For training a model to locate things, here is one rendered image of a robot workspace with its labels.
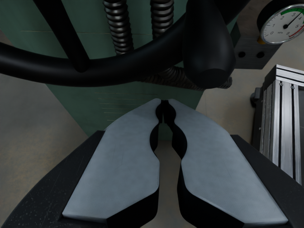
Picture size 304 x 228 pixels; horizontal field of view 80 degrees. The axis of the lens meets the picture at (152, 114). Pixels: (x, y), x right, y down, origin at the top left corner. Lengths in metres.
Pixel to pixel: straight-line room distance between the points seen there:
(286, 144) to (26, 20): 0.80
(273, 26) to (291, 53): 1.17
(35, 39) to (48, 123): 0.64
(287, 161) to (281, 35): 0.50
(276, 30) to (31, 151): 0.97
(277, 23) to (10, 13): 0.43
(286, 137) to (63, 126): 0.94
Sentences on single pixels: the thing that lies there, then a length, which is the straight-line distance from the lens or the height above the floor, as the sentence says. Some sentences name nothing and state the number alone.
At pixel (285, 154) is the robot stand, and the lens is 0.77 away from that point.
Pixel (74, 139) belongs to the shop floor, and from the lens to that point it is 0.95.
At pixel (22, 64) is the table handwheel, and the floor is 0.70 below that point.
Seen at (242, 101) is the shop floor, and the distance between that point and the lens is 1.10.
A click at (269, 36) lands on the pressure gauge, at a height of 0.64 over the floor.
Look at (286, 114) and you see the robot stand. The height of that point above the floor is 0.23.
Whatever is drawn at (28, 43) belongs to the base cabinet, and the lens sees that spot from 0.48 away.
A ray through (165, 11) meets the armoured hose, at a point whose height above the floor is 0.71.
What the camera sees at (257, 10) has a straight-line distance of 0.44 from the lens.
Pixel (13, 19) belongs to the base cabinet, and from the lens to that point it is 0.45.
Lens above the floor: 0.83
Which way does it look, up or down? 62 degrees down
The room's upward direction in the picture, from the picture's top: 2 degrees clockwise
